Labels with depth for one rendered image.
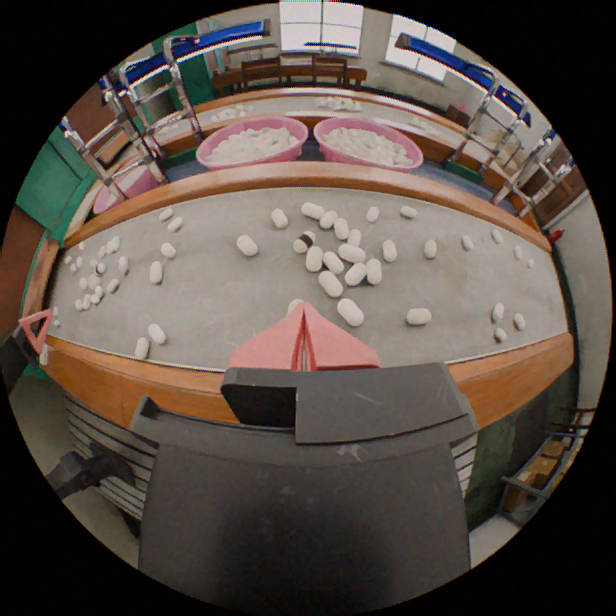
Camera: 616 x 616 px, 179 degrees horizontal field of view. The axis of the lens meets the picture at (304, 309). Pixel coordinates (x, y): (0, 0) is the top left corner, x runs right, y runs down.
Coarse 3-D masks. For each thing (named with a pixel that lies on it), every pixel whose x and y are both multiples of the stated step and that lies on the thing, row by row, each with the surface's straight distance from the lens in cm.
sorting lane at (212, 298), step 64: (256, 192) 37; (320, 192) 36; (128, 256) 46; (192, 256) 33; (256, 256) 28; (448, 256) 38; (512, 256) 60; (64, 320) 70; (128, 320) 39; (192, 320) 29; (256, 320) 25; (384, 320) 26; (448, 320) 32; (512, 320) 49
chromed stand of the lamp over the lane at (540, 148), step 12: (552, 132) 61; (540, 144) 61; (528, 156) 61; (540, 156) 61; (528, 168) 61; (564, 168) 73; (516, 180) 61; (552, 180) 72; (504, 192) 63; (516, 192) 66; (540, 192) 74; (492, 204) 64; (528, 204) 75; (516, 216) 76
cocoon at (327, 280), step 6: (324, 276) 24; (330, 276) 24; (324, 282) 24; (330, 282) 24; (336, 282) 24; (324, 288) 24; (330, 288) 24; (336, 288) 24; (342, 288) 24; (330, 294) 24; (336, 294) 24
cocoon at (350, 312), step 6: (342, 300) 24; (348, 300) 24; (342, 306) 23; (348, 306) 23; (354, 306) 23; (342, 312) 23; (348, 312) 23; (354, 312) 23; (360, 312) 24; (348, 318) 23; (354, 318) 23; (360, 318) 23; (354, 324) 24; (360, 324) 24
